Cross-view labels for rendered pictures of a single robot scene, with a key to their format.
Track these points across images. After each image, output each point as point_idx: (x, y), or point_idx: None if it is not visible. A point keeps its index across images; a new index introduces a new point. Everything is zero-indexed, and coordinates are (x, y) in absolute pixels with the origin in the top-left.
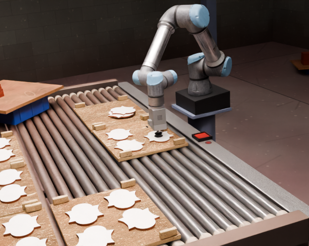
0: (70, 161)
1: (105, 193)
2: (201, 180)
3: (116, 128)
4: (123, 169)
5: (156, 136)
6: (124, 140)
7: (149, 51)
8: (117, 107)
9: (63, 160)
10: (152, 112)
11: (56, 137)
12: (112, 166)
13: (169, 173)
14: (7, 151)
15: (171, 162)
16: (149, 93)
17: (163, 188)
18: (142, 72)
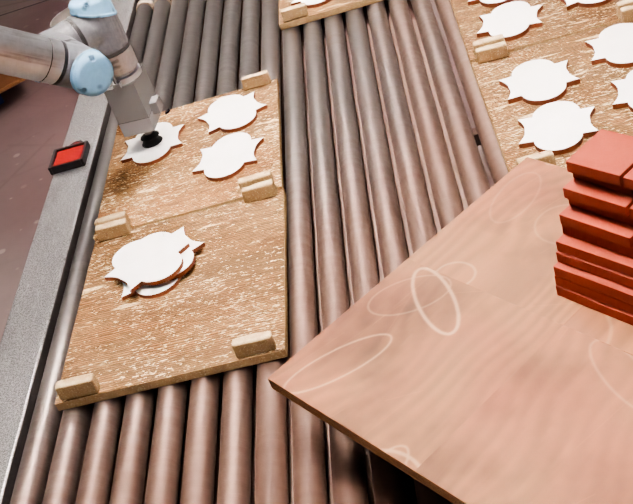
0: (373, 92)
1: (336, 4)
2: (176, 58)
3: (215, 192)
4: (278, 79)
5: (159, 135)
6: (231, 126)
7: (15, 31)
8: (137, 329)
9: (388, 90)
10: (144, 71)
11: (386, 182)
12: (296, 77)
13: (211, 65)
14: (522, 90)
15: (187, 89)
16: (126, 35)
17: (245, 29)
18: (82, 45)
